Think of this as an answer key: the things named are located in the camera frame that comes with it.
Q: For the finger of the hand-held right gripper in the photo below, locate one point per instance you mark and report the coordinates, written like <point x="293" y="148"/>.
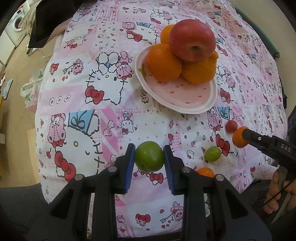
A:
<point x="254" y="138"/>

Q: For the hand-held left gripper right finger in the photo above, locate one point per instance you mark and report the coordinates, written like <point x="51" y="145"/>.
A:
<point x="168" y="171"/>

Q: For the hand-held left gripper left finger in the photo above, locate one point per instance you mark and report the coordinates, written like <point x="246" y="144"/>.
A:
<point x="129" y="171"/>

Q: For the small mandarin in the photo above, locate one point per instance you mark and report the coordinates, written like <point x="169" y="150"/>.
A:
<point x="239" y="139"/>
<point x="205" y="172"/>

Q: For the green plum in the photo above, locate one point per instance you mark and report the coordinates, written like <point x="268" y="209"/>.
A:
<point x="149" y="156"/>
<point x="212" y="153"/>

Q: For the pink strawberry-print plate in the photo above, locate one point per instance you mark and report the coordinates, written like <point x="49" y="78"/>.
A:
<point x="180" y="97"/>

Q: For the large bumpy orange with stem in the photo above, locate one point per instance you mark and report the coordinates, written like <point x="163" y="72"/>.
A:
<point x="198" y="71"/>

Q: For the medium smooth orange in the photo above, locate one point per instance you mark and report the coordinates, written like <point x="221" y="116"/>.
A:
<point x="166" y="34"/>
<point x="163" y="62"/>

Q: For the red apple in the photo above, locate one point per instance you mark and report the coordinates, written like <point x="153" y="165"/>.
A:
<point x="192" y="37"/>

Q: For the person's right hand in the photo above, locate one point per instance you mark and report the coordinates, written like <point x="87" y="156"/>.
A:
<point x="274" y="187"/>

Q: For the red cherry tomato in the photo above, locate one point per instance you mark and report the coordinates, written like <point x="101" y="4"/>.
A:
<point x="230" y="125"/>

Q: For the dark grey cloth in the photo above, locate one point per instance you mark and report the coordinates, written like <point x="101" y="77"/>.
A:
<point x="254" y="197"/>
<point x="23" y="204"/>

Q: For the pink cartoon printed blanket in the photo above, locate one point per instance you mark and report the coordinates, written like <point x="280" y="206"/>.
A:
<point x="92" y="127"/>

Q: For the teal padded bed edge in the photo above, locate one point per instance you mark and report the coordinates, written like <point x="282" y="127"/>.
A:
<point x="266" y="34"/>

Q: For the white plastic bag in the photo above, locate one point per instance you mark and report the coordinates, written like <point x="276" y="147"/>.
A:
<point x="30" y="85"/>

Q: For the grey flat floor scale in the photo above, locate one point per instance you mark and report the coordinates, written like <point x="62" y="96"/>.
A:
<point x="6" y="88"/>

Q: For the black and pink cloth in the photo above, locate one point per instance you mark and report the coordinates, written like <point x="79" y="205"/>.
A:
<point x="46" y="27"/>

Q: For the white washing machine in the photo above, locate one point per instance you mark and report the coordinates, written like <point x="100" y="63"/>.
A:
<point x="16" y="25"/>

